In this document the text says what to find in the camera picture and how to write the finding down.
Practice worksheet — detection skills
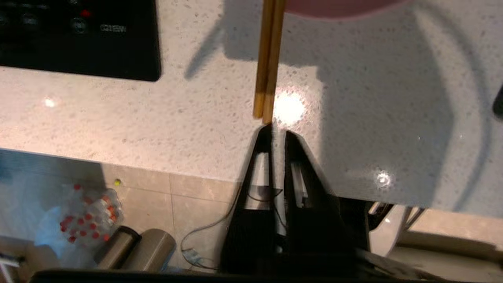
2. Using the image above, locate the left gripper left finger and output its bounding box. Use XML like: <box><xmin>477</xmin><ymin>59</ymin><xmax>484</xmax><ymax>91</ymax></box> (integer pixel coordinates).
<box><xmin>219</xmin><ymin>125</ymin><xmax>276</xmax><ymax>272</ymax></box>

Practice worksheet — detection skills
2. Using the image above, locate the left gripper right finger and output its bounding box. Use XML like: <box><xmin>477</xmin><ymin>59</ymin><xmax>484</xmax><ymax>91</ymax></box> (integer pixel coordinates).
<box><xmin>283</xmin><ymin>130</ymin><xmax>357</xmax><ymax>260</ymax></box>

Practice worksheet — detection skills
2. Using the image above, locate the beige metal cylinder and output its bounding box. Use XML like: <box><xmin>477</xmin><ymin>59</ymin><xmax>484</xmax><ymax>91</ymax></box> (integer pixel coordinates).
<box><xmin>125</xmin><ymin>228</ymin><xmax>177</xmax><ymax>273</ymax></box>

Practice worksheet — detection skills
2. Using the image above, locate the dark brown metal cylinder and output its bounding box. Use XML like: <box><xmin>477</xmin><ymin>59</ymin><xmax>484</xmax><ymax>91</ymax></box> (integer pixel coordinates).
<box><xmin>94</xmin><ymin>226</ymin><xmax>141</xmax><ymax>270</ymax></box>

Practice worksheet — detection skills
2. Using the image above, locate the bag of red-capped bottles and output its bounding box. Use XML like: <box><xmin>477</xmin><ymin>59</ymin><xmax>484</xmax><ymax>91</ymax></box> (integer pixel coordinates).
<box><xmin>35</xmin><ymin>182</ymin><xmax>125</xmax><ymax>257</ymax></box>

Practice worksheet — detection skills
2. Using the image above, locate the wooden chopstick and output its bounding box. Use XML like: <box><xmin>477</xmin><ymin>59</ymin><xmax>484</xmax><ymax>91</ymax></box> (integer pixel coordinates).
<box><xmin>253</xmin><ymin>0</ymin><xmax>275</xmax><ymax>119</ymax></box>
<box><xmin>262</xmin><ymin>0</ymin><xmax>286</xmax><ymax>125</ymax></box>

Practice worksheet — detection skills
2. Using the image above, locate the pink plate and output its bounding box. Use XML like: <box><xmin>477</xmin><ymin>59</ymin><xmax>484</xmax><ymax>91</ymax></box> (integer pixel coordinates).
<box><xmin>283</xmin><ymin>0</ymin><xmax>411</xmax><ymax>20</ymax></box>

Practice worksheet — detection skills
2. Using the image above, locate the black induction cooktop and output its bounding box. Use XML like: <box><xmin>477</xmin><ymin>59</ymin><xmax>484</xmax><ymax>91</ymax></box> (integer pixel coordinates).
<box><xmin>0</xmin><ymin>0</ymin><xmax>162</xmax><ymax>82</ymax></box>

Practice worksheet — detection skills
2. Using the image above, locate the thin grey cable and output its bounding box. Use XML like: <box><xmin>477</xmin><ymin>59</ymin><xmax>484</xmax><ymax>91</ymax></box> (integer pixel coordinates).
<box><xmin>180</xmin><ymin>184</ymin><xmax>242</xmax><ymax>272</ymax></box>

